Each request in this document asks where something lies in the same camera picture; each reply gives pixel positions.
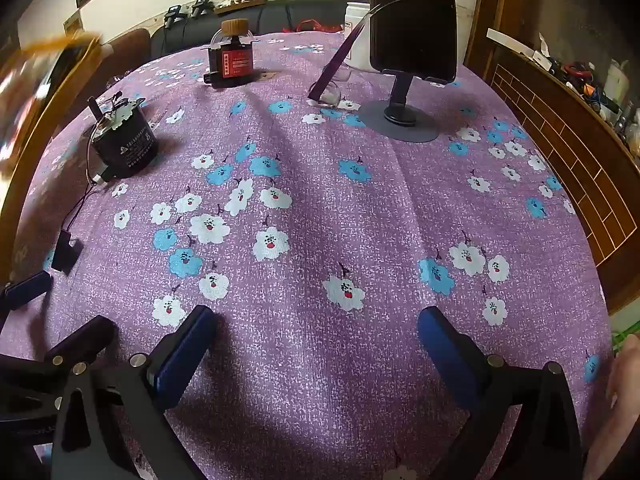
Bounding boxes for purple floral tablecloth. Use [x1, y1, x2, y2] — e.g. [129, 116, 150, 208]
[12, 30, 618, 480]

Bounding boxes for wooden door frame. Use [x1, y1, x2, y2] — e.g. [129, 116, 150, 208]
[462, 0, 501, 76]

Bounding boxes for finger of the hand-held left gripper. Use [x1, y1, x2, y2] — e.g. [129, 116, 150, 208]
[30, 315, 117, 376]
[0, 270, 53, 313]

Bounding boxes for white flat box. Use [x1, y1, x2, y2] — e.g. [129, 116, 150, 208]
[486, 28, 538, 58]

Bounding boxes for red and black servo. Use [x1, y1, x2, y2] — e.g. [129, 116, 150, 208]
[204, 35, 261, 90]

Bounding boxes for black cable connector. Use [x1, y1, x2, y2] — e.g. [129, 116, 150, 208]
[51, 230, 84, 276]

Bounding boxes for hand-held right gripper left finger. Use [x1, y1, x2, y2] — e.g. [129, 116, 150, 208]
[50, 304, 219, 480]

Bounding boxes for black cylindrical motor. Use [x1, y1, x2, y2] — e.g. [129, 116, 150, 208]
[87, 95, 161, 183]

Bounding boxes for glass bottle with wooden cap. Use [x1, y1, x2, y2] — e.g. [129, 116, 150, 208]
[212, 18, 253, 51]

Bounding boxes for wooden cabinet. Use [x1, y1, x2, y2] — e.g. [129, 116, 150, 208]
[482, 30, 640, 316]

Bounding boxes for black leather sofa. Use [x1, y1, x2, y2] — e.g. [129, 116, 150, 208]
[150, 0, 371, 61]

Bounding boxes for yellow cardboard box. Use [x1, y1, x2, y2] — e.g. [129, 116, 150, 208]
[0, 30, 106, 271]

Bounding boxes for person's right hand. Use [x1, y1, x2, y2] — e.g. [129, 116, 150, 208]
[585, 334, 640, 480]

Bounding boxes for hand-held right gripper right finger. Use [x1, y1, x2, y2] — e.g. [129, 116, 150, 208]
[417, 306, 583, 480]

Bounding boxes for black monitor on stand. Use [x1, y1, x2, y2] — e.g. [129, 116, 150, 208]
[369, 0, 458, 83]

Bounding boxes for white jug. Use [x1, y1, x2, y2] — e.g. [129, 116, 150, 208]
[602, 60, 628, 111]

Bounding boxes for purple framed glasses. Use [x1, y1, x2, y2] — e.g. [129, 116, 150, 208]
[307, 0, 413, 108]

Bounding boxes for brown armchair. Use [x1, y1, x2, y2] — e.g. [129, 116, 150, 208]
[97, 27, 152, 81]

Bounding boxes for red plastic bag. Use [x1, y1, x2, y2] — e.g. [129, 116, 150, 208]
[297, 19, 343, 33]

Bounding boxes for grey phone stand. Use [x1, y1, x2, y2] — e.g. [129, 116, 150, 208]
[357, 72, 441, 143]

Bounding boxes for white plastic jar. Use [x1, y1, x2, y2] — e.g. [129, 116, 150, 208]
[344, 2, 373, 68]

